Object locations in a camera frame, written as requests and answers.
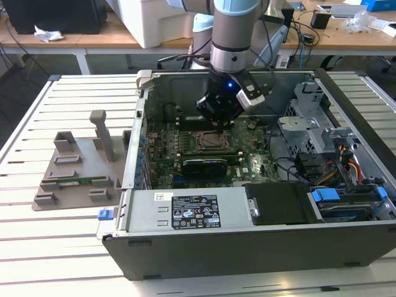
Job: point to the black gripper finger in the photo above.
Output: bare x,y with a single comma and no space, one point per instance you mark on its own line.
220,128

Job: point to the silver square CPU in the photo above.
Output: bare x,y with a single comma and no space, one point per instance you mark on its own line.
215,141

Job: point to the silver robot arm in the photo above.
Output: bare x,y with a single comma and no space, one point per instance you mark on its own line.
230,37

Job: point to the black CPU socket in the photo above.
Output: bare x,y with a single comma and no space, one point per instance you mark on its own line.
195,149

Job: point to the black RAM slot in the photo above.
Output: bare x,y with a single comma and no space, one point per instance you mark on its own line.
210,151
210,154
190,122
234,159

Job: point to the round coin battery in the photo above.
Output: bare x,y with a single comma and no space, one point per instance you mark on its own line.
251,125

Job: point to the black graphics card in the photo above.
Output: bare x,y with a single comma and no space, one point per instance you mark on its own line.
204,168

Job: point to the green motherboard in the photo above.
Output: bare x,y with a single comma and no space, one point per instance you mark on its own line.
256,154

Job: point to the blue slot retainer clip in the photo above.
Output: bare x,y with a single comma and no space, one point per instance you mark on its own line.
139,172
142,152
138,182
141,162
143,140

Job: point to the grey metal drive cage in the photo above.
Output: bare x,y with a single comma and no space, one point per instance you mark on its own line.
298,122

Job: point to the white plastic box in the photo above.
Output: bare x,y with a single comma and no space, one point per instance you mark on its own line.
154,28

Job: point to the black plastic shroud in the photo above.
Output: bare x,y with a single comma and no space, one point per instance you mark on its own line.
278,201

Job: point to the black cube box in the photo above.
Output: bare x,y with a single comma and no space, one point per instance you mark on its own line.
289,18

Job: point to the small black device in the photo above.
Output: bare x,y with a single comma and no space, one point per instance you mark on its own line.
308,37

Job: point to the grey labelled power supply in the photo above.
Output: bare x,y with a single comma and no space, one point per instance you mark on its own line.
145,213

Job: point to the small blue card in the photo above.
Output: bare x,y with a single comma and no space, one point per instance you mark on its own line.
298,5

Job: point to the wooden desk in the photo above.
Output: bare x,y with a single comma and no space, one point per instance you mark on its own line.
108,41

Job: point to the hard disk in blue carrier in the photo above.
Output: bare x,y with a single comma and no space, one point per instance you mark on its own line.
325,195

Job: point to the black open PC case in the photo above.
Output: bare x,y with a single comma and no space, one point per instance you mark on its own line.
216,256

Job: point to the green RAM stick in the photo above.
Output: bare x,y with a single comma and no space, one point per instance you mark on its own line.
92,179

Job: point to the blue case latch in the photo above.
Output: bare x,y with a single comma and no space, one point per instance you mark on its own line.
104,215

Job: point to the white flat device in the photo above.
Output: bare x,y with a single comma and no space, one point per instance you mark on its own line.
349,10

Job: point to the crumpled clear plastic bag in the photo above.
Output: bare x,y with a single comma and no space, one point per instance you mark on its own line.
359,21

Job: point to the grey parts rack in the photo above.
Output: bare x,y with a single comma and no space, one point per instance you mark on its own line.
74,198

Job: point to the black computer tower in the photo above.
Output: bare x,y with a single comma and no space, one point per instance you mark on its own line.
62,18

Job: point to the blue plastic tab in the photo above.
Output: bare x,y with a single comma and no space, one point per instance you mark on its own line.
382,191

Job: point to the crumpled white paper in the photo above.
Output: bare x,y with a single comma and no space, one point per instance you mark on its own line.
46,34

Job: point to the small white box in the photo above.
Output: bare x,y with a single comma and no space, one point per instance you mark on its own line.
386,29

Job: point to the blue cardboard box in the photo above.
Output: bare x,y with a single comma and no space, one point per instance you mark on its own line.
380,5

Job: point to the small black table clip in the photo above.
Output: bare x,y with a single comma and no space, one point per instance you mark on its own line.
329,289

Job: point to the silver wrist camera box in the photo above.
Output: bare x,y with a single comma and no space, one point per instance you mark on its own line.
250,100

